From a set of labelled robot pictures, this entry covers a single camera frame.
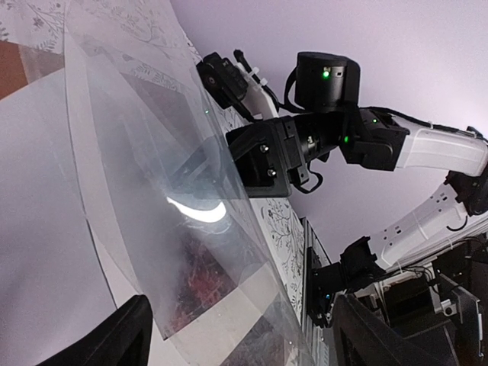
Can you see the brown backing board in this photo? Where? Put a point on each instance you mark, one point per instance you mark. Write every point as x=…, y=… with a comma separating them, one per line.
x=21, y=65

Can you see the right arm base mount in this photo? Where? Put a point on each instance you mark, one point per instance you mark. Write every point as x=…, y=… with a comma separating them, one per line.
x=323, y=280

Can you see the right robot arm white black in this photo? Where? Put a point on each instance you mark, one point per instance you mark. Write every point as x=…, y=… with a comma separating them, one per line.
x=326, y=112

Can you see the clear acrylic glazing sheet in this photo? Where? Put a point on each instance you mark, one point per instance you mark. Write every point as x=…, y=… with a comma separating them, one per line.
x=152, y=166

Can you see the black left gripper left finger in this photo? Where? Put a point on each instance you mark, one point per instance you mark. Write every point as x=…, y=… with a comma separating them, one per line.
x=122, y=339

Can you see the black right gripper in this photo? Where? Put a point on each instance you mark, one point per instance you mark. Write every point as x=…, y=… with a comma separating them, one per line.
x=268, y=157

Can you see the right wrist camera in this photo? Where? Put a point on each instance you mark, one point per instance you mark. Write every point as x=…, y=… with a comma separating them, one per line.
x=237, y=85

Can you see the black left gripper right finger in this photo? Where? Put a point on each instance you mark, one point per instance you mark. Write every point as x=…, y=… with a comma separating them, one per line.
x=362, y=339

